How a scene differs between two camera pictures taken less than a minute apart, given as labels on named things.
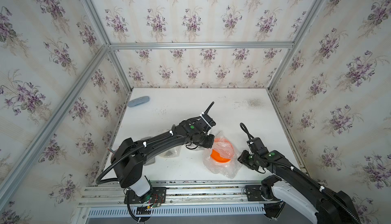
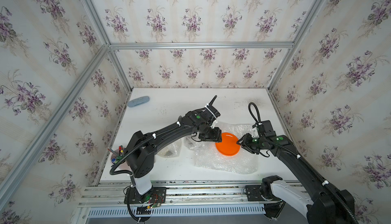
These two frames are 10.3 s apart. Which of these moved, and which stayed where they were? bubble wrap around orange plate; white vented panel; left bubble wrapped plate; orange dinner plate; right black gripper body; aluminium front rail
Moved: bubble wrap around orange plate; orange dinner plate; right black gripper body
Stayed: white vented panel; left bubble wrapped plate; aluminium front rail
